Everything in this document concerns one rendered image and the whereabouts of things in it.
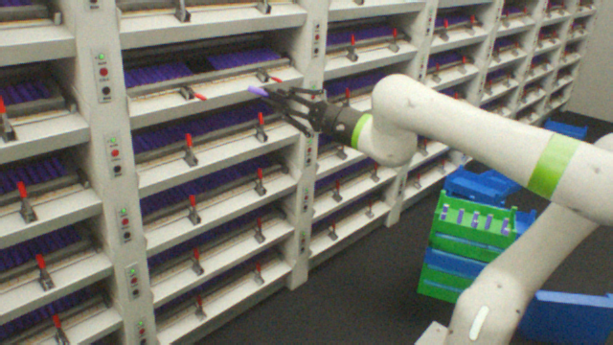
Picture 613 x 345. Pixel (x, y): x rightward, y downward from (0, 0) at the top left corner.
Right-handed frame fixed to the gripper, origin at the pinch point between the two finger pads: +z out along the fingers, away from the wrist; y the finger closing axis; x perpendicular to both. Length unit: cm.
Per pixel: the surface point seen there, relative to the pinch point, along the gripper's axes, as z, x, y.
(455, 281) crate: -53, 81, 57
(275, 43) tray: 24.1, 28.2, -11.7
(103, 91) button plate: 20.8, -36.6, 6.1
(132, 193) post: 18.2, -25.4, 31.9
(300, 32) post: 13.8, 25.0, -17.6
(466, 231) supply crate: -50, 75, 34
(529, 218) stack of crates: -68, 132, 33
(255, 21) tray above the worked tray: 15.4, 3.5, -17.1
